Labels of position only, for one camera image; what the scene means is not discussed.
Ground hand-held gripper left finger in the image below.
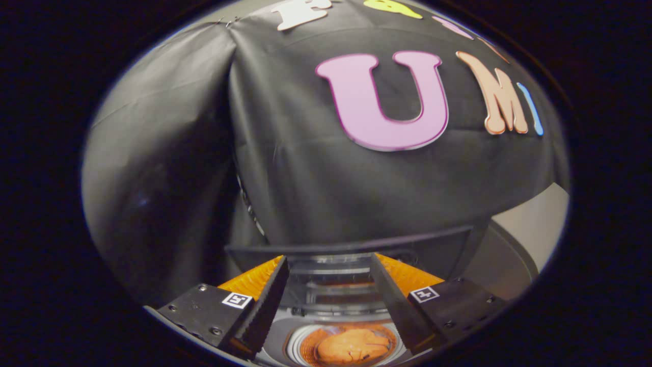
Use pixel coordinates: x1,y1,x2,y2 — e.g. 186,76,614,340
157,255,290,360

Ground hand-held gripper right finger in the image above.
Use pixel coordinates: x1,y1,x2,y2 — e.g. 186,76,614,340
370,253,508,356

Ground yellow orange garment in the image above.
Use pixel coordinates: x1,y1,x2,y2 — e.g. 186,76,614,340
316,329,393,365

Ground black backdrop cloth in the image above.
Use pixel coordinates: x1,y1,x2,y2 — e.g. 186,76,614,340
81,0,570,306

